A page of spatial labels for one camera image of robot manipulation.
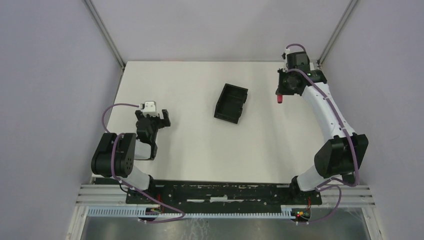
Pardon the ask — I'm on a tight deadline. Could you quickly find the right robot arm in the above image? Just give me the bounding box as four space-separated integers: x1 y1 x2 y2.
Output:
275 47 369 193

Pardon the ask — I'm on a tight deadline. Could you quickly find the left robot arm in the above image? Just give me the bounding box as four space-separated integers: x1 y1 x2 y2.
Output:
91 109 171 191

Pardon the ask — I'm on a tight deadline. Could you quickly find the black plastic bin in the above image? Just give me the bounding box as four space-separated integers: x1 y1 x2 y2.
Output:
213 83 248 124

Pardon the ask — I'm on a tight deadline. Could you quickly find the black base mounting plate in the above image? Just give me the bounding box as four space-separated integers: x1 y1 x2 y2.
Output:
146 179 323 215

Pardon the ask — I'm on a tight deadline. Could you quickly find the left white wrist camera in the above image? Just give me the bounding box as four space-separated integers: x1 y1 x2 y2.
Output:
139 101 159 117

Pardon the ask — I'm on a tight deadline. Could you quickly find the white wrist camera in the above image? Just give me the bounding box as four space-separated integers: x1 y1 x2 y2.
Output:
139 101 159 117
281 48 290 60

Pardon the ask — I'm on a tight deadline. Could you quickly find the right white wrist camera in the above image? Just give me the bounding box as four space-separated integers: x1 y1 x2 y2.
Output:
281 48 290 60

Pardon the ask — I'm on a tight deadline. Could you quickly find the aluminium front rail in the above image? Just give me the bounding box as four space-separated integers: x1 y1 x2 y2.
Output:
76 184 376 208

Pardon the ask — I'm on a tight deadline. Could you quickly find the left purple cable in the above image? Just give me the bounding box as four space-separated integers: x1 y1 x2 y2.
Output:
101 103 186 224

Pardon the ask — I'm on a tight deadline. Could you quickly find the right aluminium corner post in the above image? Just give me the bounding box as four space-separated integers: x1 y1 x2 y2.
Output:
316 0 360 67

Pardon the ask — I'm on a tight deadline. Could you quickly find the aluminium corner post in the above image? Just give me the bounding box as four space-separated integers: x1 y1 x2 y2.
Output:
82 0 126 71
316 0 360 67

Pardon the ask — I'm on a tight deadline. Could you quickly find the white slotted cable duct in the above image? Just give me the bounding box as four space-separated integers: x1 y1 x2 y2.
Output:
87 206 295 220

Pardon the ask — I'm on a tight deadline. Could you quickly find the left aluminium corner post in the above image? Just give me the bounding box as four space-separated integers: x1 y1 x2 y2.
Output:
82 0 126 71

